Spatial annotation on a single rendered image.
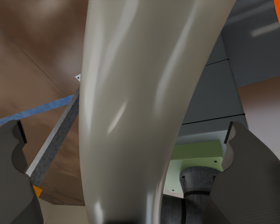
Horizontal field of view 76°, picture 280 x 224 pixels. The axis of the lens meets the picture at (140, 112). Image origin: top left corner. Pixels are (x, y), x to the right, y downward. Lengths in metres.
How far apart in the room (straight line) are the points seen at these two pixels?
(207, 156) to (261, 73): 1.06
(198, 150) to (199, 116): 0.14
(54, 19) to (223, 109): 1.33
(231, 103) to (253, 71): 0.86
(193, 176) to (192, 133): 0.17
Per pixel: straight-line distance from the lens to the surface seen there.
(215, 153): 0.71
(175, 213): 0.69
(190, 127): 0.74
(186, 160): 0.73
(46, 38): 1.75
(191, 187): 0.76
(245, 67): 1.57
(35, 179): 1.28
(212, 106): 0.78
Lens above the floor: 1.27
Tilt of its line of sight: 41 degrees down
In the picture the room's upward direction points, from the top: 167 degrees counter-clockwise
